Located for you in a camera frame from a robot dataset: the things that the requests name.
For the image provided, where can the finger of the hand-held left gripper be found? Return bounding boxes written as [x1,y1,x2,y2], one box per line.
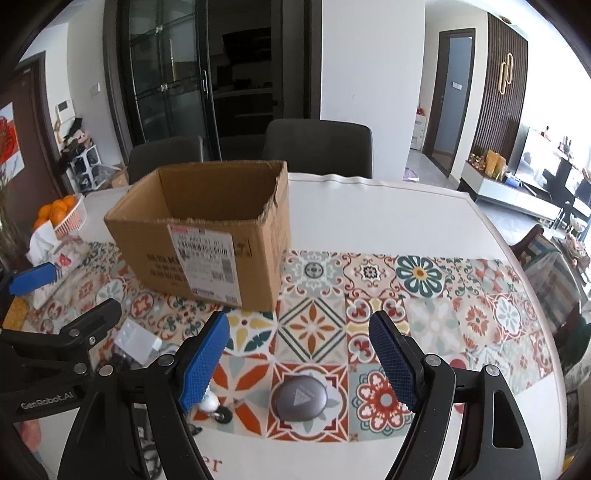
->
[0,262,60,329]
[0,298,123,371]

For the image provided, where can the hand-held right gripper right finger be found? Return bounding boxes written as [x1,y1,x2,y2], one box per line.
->
[368,310,543,480]

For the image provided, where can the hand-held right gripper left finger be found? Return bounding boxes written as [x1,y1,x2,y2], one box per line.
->
[55,311,232,480]

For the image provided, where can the white translucent USB hub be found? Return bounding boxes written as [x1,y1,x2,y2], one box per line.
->
[113,322,163,365]

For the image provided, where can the brown cardboard box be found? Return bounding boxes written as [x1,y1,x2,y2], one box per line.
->
[104,160,293,312]

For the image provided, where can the person's left hand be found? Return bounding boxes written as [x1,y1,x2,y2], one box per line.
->
[18,420,47,467]

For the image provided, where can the small white wheeled toy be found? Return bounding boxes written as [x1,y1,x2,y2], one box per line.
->
[196,390,234,425]

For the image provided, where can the white fruit basket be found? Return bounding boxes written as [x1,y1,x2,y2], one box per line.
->
[44,193,88,241]

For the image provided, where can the colourful patterned table mat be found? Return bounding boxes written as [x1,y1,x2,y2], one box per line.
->
[28,240,555,444]

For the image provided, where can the grey round device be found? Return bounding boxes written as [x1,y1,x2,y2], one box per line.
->
[271,375,329,422]

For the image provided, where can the white shoe rack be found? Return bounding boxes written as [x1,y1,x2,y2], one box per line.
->
[65,143,106,192]

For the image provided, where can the brown entrance door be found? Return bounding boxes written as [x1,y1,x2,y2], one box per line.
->
[0,52,65,217]

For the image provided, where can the red and white door poster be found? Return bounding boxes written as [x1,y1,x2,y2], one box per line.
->
[0,102,24,178]

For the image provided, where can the pile of bags and toys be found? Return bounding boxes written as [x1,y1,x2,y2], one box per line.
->
[59,117,95,154]

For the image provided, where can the dark grey dining chair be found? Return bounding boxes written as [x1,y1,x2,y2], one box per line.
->
[127,136,205,185]
[261,119,374,178]

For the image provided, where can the wooden chair with striped cushion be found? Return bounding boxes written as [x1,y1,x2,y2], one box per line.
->
[510,225,591,370]

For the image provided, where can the white television cabinet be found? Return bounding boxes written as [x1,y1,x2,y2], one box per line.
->
[459,161,573,222]

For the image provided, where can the yellow gift bags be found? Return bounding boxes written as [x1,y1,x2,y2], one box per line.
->
[482,150,509,181]

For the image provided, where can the white low cabinet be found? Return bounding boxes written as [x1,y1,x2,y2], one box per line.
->
[411,113,426,151]

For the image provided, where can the black glass sliding door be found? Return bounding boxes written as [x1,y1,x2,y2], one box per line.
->
[104,0,222,162]

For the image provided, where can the flat screen television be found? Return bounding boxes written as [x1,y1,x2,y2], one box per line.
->
[515,124,591,208]

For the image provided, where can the dark framed doorway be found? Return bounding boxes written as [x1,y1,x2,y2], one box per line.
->
[422,28,476,178]

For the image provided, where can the dark slatted wall panel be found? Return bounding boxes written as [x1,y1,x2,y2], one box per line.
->
[471,14,529,167]

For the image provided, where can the gold wall ornament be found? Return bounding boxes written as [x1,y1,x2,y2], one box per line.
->
[498,53,514,97]

